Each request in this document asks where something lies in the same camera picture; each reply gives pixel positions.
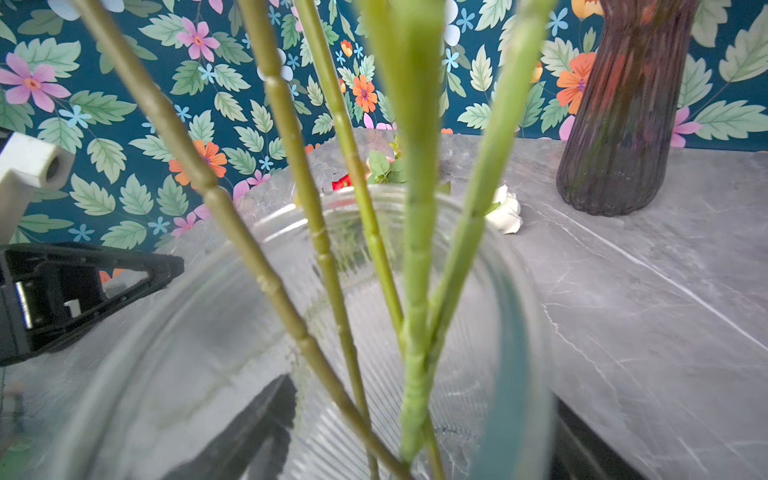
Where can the red rose stem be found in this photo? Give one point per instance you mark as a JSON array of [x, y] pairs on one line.
[[354, 168], [341, 183]]

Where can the dark pink ribbed glass vase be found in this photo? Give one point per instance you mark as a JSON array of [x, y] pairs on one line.
[[615, 159]]

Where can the clear glass cup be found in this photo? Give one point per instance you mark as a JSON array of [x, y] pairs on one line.
[[193, 359]]

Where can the pink double carnation stem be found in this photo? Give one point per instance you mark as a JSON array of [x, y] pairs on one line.
[[506, 114]]

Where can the cream white rose stem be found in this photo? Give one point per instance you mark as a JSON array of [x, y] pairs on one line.
[[270, 64]]

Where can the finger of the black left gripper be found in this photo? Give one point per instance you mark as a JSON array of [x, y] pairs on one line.
[[61, 296]]

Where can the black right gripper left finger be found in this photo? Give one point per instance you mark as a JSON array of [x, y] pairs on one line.
[[255, 444]]

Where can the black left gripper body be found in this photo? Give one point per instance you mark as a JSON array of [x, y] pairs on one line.
[[15, 312]]

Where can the pink cream peony spray stem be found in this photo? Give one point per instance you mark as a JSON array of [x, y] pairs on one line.
[[386, 168]]

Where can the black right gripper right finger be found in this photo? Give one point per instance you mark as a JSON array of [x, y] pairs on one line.
[[579, 453]]

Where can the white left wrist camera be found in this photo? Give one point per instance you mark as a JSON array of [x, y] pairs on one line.
[[28, 164]]

